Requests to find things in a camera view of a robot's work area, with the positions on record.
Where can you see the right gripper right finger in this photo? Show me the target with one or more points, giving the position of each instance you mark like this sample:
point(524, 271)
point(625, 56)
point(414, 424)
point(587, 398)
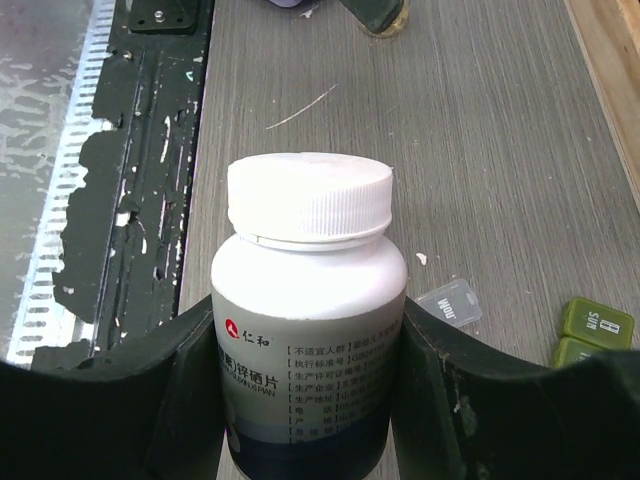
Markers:
point(464, 410)

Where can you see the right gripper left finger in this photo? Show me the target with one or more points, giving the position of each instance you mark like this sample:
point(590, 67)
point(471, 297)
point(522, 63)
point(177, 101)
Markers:
point(150, 408)

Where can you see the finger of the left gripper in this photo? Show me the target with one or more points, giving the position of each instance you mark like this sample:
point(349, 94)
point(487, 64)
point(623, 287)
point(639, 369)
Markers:
point(360, 9)

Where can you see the clear pill box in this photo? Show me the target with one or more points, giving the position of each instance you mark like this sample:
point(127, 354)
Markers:
point(454, 303)

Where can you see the white pill bottle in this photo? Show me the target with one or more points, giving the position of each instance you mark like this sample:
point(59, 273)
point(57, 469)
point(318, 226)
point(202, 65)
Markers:
point(308, 299)

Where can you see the clear bottle with orange pills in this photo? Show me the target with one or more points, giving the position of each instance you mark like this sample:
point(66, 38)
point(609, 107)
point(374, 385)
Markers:
point(388, 18)

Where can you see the lavender cloth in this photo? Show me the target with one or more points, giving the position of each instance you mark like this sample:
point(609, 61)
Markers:
point(289, 3)

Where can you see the green pill box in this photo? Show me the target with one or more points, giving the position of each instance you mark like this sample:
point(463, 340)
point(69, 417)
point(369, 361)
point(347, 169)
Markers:
point(589, 327)

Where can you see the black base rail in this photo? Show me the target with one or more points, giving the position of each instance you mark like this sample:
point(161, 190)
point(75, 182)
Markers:
point(100, 114)

